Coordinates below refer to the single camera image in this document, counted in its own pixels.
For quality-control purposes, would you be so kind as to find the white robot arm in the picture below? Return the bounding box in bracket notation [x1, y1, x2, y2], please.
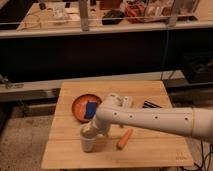
[81, 93, 213, 143]

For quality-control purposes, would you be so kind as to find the blue sponge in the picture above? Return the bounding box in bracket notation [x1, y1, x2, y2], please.
[85, 102, 97, 119]

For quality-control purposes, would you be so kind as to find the orange plate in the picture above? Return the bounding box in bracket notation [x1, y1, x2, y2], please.
[72, 94, 102, 123]

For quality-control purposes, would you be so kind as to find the orange carrot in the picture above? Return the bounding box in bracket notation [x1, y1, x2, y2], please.
[116, 128, 133, 150]

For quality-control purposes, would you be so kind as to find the black striped box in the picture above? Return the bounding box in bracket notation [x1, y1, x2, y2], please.
[142, 101, 162, 108]

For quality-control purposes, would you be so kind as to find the black bag on bench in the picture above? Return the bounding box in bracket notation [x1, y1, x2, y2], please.
[102, 10, 124, 25]

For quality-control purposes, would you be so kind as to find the red tool on bench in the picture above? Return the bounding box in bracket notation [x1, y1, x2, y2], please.
[125, 4, 145, 23]

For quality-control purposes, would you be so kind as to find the black cable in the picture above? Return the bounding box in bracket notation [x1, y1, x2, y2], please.
[191, 138, 213, 171]

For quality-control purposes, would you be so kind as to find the metal post left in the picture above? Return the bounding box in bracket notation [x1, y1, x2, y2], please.
[79, 0, 89, 31]

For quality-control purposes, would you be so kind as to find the metal post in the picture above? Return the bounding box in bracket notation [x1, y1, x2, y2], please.
[167, 0, 182, 27]
[79, 0, 89, 31]

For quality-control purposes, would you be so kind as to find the metal post right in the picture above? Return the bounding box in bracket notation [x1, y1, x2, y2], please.
[167, 0, 182, 27]

